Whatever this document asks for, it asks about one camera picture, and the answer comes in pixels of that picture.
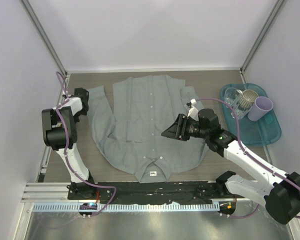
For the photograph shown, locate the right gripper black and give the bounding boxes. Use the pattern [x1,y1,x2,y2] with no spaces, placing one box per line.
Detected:
[161,113,209,142]

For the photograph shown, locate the grey button-up shirt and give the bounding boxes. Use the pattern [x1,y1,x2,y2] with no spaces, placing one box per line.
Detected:
[87,75,209,183]

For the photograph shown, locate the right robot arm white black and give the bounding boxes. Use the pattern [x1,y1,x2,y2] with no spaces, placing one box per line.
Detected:
[161,108,300,225]

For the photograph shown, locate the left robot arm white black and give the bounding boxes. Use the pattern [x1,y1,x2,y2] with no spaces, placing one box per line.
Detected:
[41,88,97,200]

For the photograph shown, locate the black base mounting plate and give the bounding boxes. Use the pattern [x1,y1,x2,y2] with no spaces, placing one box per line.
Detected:
[66,181,236,205]

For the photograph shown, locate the clear glass cup rear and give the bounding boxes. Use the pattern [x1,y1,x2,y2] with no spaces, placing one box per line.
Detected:
[223,87,242,108]

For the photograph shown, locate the clear glass cup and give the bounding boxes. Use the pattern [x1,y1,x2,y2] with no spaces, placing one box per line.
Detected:
[232,97,252,120]
[223,87,242,108]

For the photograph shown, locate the clear glass cup front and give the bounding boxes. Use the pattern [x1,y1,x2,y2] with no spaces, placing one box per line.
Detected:
[232,97,252,120]

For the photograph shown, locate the metal cup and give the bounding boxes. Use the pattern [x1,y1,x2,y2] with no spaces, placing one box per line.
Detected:
[238,89,259,109]

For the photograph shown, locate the lilac plastic cup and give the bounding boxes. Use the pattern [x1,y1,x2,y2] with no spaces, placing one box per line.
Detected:
[247,96,274,122]

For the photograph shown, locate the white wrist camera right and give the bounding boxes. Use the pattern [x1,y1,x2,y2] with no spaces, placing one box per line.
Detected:
[184,98,199,119]

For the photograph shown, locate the slotted cable duct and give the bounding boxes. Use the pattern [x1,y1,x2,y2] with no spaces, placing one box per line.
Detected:
[32,201,220,213]

